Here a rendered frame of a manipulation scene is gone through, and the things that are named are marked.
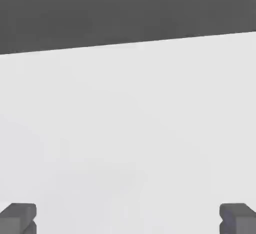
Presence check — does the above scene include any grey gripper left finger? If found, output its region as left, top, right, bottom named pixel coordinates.
left=0, top=202, right=38, bottom=234

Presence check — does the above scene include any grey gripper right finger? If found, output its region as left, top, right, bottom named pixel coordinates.
left=219, top=202, right=256, bottom=234

